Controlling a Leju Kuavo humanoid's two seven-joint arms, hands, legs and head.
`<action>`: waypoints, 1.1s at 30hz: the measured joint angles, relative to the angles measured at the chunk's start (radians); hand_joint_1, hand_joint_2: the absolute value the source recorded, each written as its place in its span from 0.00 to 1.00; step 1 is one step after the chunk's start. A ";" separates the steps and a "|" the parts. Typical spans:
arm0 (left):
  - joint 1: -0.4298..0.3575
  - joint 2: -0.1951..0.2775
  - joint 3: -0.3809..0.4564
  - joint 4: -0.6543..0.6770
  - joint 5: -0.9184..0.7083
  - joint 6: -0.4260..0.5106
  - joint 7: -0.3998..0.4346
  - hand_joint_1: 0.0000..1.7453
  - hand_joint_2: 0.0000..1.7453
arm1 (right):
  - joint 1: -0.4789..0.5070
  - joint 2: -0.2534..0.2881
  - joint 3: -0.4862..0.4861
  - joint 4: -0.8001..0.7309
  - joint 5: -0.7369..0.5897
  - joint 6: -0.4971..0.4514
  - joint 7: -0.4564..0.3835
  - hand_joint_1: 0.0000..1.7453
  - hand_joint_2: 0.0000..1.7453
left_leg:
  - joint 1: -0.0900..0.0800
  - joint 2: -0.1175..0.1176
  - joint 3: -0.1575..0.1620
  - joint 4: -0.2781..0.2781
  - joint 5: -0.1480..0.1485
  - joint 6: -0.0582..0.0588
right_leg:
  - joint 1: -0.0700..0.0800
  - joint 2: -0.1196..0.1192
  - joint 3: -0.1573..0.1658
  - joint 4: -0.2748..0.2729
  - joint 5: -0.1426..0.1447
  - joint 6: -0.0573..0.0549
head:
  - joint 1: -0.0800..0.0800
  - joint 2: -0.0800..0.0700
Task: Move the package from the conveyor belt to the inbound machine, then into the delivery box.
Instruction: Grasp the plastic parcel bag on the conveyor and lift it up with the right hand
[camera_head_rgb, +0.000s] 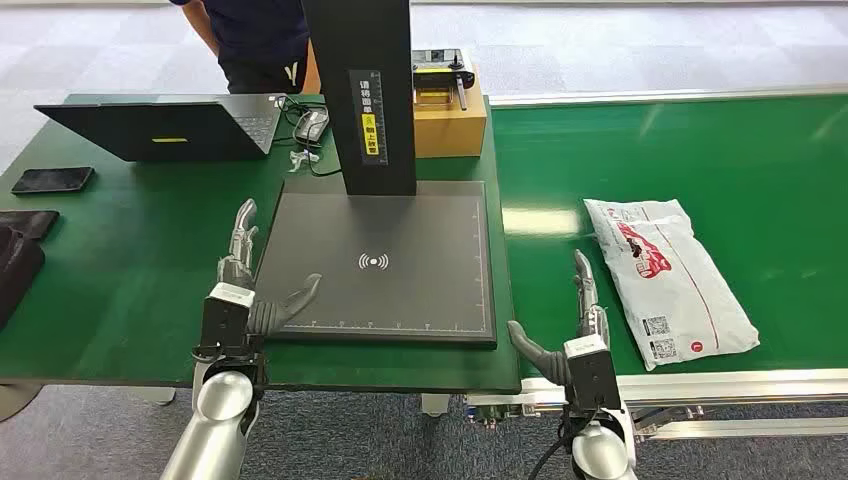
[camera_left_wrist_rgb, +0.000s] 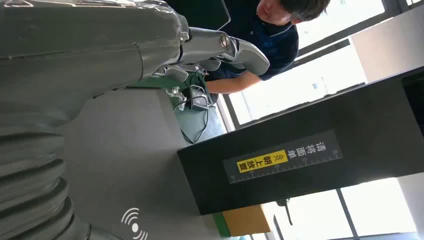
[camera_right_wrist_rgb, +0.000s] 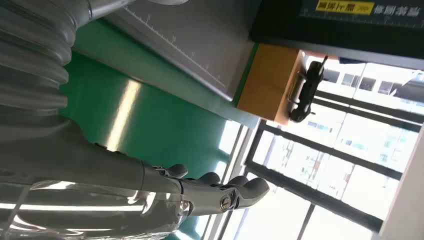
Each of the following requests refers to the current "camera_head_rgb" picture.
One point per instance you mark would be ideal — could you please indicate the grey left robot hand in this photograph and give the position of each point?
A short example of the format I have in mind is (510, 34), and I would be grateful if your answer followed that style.
(242, 265)

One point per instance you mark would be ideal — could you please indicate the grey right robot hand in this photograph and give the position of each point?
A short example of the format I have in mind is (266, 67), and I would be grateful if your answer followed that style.
(588, 311)

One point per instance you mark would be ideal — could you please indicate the white red-printed courier package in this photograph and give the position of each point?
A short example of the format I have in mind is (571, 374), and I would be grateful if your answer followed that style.
(662, 285)

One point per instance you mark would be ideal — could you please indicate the person's left forearm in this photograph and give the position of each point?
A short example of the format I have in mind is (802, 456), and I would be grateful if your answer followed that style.
(311, 69)

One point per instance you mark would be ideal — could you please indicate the person's right forearm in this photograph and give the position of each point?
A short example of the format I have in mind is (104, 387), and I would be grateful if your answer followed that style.
(199, 26)

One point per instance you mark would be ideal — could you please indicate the black inbound scanner machine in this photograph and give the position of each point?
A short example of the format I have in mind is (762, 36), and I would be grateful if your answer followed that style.
(397, 285)

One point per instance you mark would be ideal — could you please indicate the green conveyor belt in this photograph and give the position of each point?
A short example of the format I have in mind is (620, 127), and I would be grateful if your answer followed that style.
(729, 166)

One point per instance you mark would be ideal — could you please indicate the brown cardboard box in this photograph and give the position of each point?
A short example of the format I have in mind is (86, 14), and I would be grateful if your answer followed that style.
(450, 132)

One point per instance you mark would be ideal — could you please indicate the small clear plastic piece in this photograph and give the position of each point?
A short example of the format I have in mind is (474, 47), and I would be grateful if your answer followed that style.
(299, 158)

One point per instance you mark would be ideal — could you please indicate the black open laptop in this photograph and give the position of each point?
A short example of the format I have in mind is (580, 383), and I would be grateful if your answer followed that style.
(166, 132)

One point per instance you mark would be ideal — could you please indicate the grey power adapter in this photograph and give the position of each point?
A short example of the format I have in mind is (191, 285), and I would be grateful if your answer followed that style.
(311, 126)

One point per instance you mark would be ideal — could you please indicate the white table leg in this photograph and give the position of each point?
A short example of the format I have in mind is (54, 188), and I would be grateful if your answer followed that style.
(435, 404)
(156, 395)

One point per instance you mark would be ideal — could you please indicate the black smartphone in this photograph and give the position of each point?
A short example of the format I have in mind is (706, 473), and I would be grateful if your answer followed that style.
(53, 180)

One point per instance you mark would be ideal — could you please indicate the black flat pouch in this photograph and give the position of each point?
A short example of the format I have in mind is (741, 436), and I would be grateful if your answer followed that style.
(26, 224)

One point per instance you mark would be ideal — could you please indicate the person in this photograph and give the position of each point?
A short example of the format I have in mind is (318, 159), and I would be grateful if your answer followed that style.
(258, 40)

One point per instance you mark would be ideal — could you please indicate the black bag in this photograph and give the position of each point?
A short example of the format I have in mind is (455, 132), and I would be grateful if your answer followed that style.
(14, 278)

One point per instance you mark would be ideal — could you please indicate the grey round stand base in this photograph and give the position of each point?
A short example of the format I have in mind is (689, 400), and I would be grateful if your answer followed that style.
(16, 401)

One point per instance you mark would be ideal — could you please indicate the black yellow remote controller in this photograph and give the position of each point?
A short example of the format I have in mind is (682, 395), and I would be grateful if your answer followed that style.
(434, 78)

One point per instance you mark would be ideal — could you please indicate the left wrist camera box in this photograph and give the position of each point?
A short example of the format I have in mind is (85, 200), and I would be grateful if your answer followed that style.
(222, 321)

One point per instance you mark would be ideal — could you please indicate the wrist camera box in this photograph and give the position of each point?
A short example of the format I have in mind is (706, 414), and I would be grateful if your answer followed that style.
(222, 321)
(593, 378)

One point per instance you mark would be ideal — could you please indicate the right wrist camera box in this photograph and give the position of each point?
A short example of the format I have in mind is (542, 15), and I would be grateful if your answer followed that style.
(593, 378)

